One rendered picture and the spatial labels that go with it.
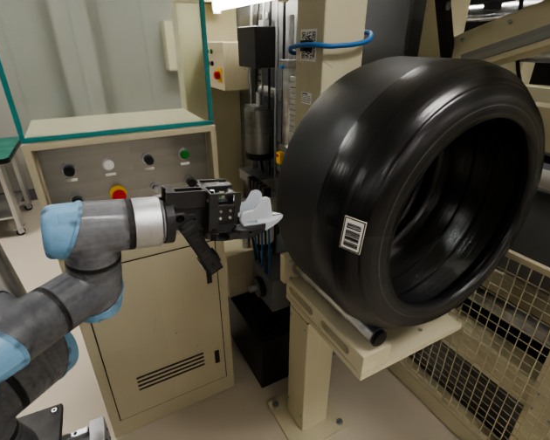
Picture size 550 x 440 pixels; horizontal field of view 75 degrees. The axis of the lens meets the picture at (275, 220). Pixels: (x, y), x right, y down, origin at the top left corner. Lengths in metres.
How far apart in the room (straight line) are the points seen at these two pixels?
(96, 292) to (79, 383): 1.62
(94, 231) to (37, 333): 0.14
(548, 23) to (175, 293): 1.35
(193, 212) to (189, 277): 0.87
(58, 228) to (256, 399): 1.51
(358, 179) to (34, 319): 0.50
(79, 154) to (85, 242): 0.73
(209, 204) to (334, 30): 0.60
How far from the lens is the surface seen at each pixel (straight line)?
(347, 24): 1.02
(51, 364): 0.95
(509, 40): 1.11
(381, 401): 1.95
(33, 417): 1.13
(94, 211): 0.53
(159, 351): 1.61
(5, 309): 0.55
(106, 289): 0.59
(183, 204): 0.55
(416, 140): 0.63
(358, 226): 0.61
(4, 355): 0.53
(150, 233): 0.53
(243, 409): 1.87
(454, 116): 0.67
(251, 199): 0.63
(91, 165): 1.25
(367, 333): 0.90
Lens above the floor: 1.52
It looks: 27 degrees down
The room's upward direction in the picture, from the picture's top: straight up
